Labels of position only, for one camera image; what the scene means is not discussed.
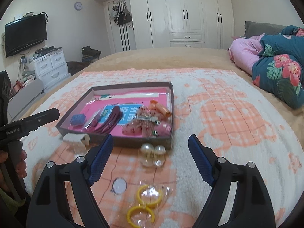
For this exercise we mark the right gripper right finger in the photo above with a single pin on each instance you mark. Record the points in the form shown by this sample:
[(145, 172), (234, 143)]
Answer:
[(204, 159)]

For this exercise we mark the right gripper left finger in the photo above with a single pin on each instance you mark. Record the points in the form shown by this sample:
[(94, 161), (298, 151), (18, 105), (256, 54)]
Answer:
[(97, 158)]

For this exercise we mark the white claw hair clip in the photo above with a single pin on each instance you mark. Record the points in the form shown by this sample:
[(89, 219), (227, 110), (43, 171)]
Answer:
[(78, 142)]

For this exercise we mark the clear plastic bag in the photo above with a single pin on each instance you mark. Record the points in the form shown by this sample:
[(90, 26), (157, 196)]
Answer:
[(92, 121)]

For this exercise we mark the maroon hair clip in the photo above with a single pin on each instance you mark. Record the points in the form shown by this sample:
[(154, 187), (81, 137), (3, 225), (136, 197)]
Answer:
[(109, 124)]

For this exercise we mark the pink fluffy hair clip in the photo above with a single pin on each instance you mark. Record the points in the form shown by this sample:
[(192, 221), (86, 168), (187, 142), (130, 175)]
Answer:
[(162, 129)]

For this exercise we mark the orange spiral hair curler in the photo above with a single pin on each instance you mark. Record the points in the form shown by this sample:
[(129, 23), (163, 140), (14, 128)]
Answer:
[(154, 105)]

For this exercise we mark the bagged yellow hoop earrings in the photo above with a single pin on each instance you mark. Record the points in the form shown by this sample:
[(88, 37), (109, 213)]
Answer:
[(149, 200)]

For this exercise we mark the left hand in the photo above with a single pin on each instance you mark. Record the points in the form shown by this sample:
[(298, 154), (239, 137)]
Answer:
[(20, 168)]

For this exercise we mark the blue sponge item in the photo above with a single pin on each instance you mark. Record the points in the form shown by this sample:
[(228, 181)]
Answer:
[(78, 119)]

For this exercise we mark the pearl claw hair clip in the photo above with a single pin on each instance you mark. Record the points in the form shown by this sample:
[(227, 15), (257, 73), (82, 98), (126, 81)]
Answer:
[(152, 156)]

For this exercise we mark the pink glitter bow clip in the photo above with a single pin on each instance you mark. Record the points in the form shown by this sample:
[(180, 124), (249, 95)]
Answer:
[(144, 122)]

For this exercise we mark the brown cardboard box tray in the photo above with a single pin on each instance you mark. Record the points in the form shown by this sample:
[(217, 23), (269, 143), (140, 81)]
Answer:
[(125, 141)]

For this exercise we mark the white drawer cabinet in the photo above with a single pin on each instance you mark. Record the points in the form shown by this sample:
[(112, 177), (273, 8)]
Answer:
[(51, 69)]

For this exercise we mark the tan bed sheet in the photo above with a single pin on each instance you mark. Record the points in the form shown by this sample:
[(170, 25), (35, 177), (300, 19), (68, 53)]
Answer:
[(156, 58)]

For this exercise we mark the dark clothes pile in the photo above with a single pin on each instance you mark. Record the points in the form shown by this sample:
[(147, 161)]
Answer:
[(88, 56)]

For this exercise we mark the blue floral quilt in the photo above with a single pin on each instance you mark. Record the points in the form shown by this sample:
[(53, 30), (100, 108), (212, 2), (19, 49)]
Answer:
[(279, 69)]

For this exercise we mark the pink quilt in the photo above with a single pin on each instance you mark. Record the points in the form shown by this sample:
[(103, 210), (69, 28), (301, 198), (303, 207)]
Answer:
[(244, 52)]

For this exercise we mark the white door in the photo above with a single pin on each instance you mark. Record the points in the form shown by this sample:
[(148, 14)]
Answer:
[(121, 37)]

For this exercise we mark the grey pillow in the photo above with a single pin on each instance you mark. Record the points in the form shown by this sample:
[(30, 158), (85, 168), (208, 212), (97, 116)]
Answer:
[(255, 29)]

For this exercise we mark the hanging bags on door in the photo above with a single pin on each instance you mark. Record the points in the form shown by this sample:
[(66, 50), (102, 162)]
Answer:
[(120, 14)]

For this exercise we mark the white wardrobe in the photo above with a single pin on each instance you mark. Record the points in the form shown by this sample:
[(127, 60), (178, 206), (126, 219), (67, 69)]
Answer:
[(182, 23)]

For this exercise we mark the black wall television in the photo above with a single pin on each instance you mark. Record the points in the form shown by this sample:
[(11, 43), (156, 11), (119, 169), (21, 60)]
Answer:
[(24, 33)]

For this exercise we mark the purple wall clock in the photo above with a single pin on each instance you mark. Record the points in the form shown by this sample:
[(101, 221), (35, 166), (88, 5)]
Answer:
[(78, 6)]

